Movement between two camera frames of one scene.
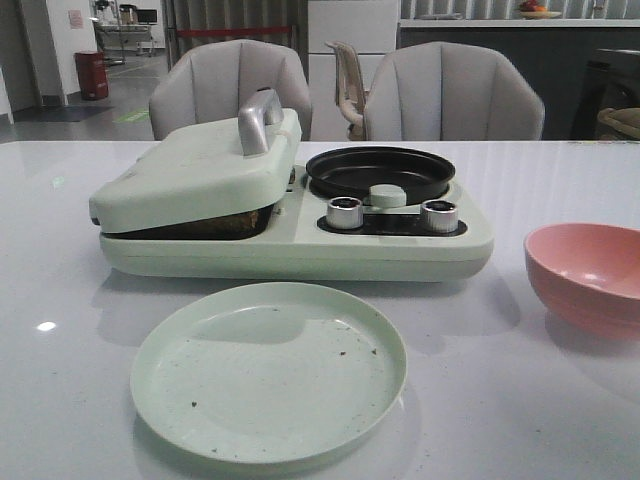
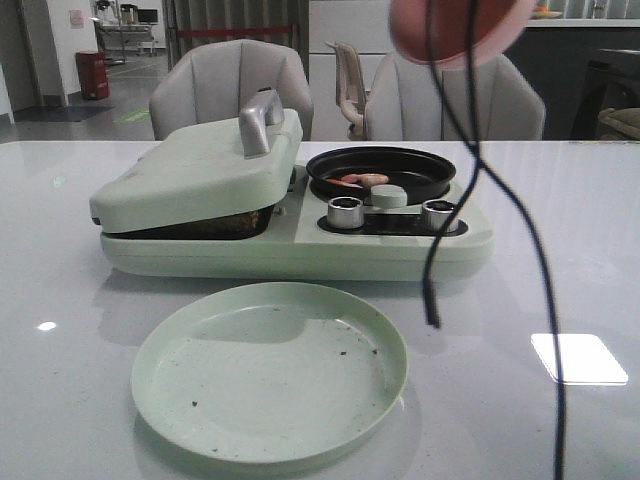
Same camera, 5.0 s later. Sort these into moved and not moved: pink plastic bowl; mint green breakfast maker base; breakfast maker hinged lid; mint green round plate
Moved: pink plastic bowl
Not moved: breakfast maker hinged lid; mint green round plate; mint green breakfast maker base
